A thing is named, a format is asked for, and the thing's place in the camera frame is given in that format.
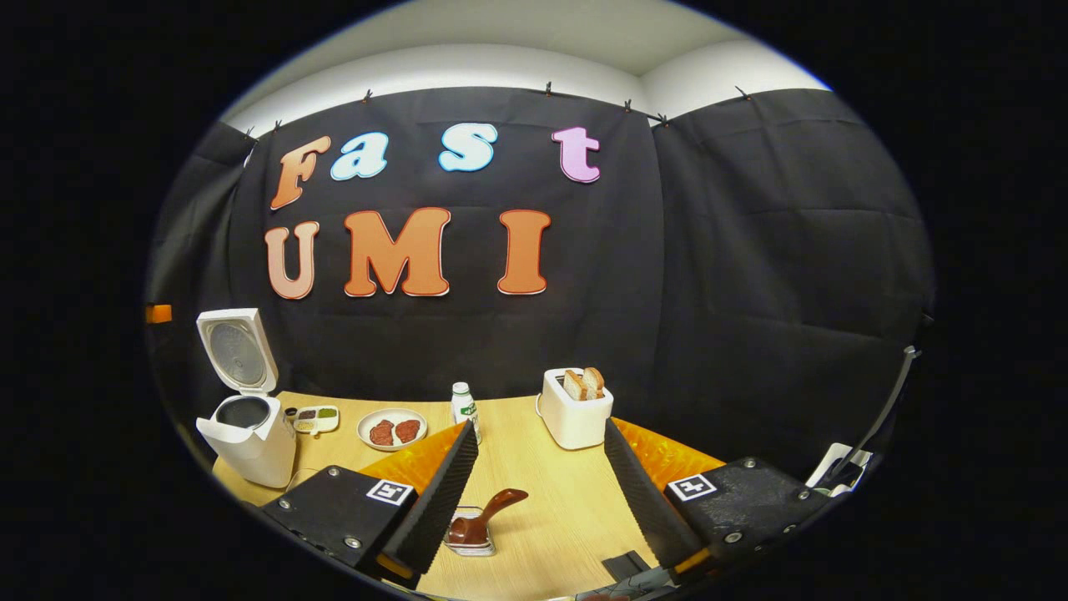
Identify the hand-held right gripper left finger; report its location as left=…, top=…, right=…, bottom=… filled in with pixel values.
left=260, top=420, right=481, bottom=590

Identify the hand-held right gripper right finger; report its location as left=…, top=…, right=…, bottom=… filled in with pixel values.
left=603, top=417, right=835, bottom=585

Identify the brown wooden spoon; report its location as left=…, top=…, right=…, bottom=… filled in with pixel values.
left=448, top=488, right=529, bottom=546

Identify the metal wire chopstick holder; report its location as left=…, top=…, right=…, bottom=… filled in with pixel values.
left=444, top=505, right=498, bottom=558

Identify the white rice cooker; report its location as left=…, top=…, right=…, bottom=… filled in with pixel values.
left=196, top=308, right=298, bottom=489

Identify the white drink bottle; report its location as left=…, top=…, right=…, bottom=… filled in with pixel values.
left=451, top=382, right=482, bottom=443

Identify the white round plate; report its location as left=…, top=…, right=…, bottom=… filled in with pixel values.
left=357, top=407, right=428, bottom=452

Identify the white toaster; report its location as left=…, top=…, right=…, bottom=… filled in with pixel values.
left=537, top=368, right=615, bottom=451

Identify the white sectioned grain tray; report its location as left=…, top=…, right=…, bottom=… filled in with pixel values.
left=284, top=405, right=340, bottom=437

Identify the white board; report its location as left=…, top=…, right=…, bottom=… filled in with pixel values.
left=808, top=442, right=874, bottom=495

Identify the black backdrop cloth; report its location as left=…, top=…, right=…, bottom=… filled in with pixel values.
left=149, top=86, right=934, bottom=481

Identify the black stand pole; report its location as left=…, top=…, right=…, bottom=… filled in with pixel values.
left=834, top=346, right=923, bottom=485

